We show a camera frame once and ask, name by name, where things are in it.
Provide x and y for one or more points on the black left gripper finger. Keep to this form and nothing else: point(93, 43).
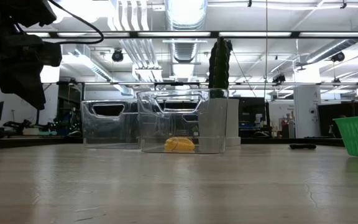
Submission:
point(34, 90)
point(6, 82)

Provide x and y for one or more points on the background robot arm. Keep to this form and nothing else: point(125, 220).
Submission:
point(17, 125)

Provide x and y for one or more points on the clear plastic bin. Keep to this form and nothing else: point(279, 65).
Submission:
point(110, 130)
point(154, 124)

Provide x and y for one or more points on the black ceiling spot lamp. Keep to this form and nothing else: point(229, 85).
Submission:
point(117, 56)
point(338, 57)

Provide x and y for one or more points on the white ceiling pipes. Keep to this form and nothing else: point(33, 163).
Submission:
point(141, 46)

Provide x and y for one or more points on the yellow object in bin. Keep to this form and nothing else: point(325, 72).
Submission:
point(185, 145)

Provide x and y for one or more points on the green cactus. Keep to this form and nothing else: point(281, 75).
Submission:
point(220, 62)

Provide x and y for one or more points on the white hexagonal plant pot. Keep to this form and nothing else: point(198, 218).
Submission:
point(233, 124)

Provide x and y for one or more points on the dark display screen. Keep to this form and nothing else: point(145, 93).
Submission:
point(250, 109)

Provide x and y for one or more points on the white pillar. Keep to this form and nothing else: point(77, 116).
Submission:
point(306, 112)

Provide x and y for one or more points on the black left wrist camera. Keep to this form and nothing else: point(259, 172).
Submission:
point(52, 54)

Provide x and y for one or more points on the silver ventilation duct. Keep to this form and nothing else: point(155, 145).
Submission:
point(185, 18)

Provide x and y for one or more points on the black aluminium frame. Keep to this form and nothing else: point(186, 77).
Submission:
point(213, 34)

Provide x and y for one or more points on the black background rail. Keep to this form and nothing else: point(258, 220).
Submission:
point(259, 84)

